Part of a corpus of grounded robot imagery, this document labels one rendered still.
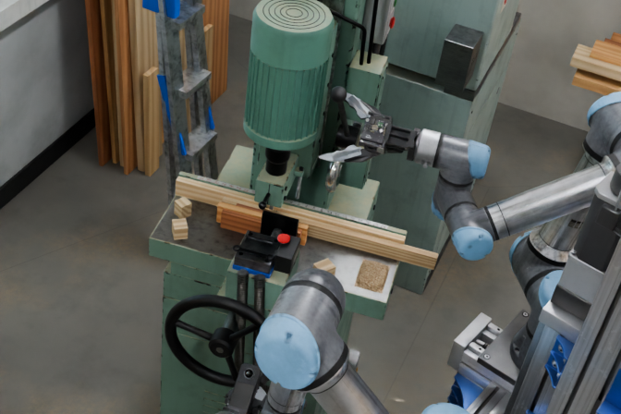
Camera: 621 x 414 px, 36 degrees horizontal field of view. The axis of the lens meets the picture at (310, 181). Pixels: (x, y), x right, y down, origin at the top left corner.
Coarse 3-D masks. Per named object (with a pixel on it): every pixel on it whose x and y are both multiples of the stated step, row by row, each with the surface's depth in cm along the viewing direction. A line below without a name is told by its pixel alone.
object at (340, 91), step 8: (336, 88) 200; (336, 96) 200; (344, 96) 200; (344, 112) 213; (344, 120) 220; (344, 128) 228; (352, 128) 236; (336, 136) 236; (344, 136) 235; (352, 136) 235; (336, 144) 237; (344, 144) 236; (352, 144) 236
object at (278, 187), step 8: (288, 160) 237; (296, 160) 237; (264, 168) 233; (288, 168) 234; (264, 176) 231; (272, 176) 231; (280, 176) 231; (288, 176) 232; (256, 184) 230; (264, 184) 229; (272, 184) 229; (280, 184) 229; (288, 184) 235; (256, 192) 232; (264, 192) 231; (272, 192) 230; (280, 192) 230; (256, 200) 233; (272, 200) 232; (280, 200) 231
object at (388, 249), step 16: (304, 224) 239; (320, 224) 239; (336, 240) 239; (352, 240) 238; (368, 240) 237; (384, 240) 237; (384, 256) 238; (400, 256) 237; (416, 256) 236; (432, 256) 235
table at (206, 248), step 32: (160, 224) 238; (192, 224) 240; (160, 256) 237; (192, 256) 234; (224, 256) 232; (320, 256) 236; (352, 256) 237; (224, 288) 228; (352, 288) 228; (384, 288) 230
